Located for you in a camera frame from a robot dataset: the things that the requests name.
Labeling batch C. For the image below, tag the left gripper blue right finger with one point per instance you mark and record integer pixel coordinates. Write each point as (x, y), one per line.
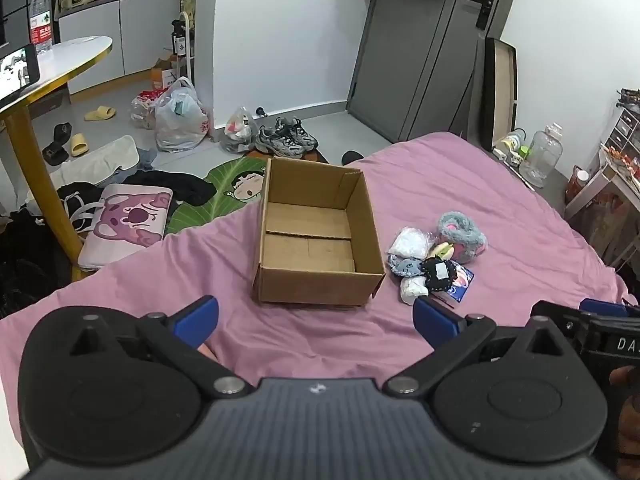
(436, 323)

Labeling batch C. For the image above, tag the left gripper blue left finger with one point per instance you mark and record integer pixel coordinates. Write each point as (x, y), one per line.
(195, 323)

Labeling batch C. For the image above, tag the white sock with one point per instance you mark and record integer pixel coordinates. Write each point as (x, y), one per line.
(410, 289)

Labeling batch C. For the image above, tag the black pouch white label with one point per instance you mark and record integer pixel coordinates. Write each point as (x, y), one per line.
(439, 274)

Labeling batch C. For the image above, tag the blue tissue pack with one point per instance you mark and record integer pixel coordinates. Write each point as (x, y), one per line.
(461, 283)

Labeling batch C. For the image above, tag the blue grey patterned sock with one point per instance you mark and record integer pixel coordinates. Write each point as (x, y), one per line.
(405, 267)

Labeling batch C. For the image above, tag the burger plush toy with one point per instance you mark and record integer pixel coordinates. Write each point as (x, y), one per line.
(443, 251)

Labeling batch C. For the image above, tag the clear bag white stuffing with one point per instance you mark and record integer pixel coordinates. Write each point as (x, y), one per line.
(412, 243)

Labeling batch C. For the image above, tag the grey fluffy plush slipper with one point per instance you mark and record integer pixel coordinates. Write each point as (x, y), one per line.
(462, 233)

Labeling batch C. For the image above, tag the person's right hand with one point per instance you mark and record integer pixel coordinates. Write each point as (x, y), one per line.
(628, 435)

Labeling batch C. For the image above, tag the pink koala cushion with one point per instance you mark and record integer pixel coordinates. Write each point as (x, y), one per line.
(126, 219)

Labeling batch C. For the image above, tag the black clothes pile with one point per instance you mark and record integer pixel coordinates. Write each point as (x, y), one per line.
(186, 188)

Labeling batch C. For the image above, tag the brown cardboard box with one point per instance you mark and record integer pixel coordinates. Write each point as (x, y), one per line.
(317, 239)

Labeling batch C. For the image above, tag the green leaf cartoon rug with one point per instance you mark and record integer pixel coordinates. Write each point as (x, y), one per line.
(237, 183)

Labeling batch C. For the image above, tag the white side shelf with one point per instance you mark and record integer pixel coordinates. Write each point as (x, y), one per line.
(606, 209)

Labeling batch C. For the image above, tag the white towel on floor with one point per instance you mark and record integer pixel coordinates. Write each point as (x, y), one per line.
(95, 167)

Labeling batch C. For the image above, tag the white jar green lid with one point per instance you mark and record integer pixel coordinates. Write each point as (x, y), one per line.
(509, 145)

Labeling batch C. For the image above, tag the small clear plastic bag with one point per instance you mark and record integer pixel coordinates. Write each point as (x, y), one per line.
(239, 132)

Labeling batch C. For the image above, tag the large clear plastic jug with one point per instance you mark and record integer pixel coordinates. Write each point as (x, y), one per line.
(543, 154)

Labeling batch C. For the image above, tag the large white plastic bag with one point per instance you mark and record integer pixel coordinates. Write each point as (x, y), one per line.
(181, 120)

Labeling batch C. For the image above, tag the grey sneaker left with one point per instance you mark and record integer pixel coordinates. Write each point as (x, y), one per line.
(278, 141)

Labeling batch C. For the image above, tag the grey sneaker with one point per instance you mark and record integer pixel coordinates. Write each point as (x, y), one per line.
(278, 141)
(294, 129)

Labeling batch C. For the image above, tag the grey sneaker right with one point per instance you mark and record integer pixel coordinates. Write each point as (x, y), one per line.
(294, 129)

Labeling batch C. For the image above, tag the yellow slipper near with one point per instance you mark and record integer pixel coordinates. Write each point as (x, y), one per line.
(78, 145)

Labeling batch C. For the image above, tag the yellow slipper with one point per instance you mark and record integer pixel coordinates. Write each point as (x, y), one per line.
(100, 114)
(78, 145)

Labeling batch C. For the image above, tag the black slipper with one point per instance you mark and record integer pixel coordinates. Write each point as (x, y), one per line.
(55, 153)

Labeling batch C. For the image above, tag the yellow slipper far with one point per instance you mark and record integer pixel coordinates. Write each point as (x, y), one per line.
(100, 114)

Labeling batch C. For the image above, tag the small cardboard box floor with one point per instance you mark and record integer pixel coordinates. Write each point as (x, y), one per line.
(162, 74)

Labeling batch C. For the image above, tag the wooden framed board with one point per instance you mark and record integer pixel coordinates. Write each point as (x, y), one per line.
(499, 93)

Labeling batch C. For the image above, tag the grey door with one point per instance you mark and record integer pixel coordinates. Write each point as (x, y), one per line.
(420, 65)

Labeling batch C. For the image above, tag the black spray bottle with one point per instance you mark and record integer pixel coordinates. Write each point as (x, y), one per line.
(178, 38)

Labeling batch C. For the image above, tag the white floor cabinet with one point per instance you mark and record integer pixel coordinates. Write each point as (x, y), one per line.
(140, 31)

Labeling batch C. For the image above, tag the plastic water bottle red label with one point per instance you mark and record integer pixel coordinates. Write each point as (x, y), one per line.
(40, 25)

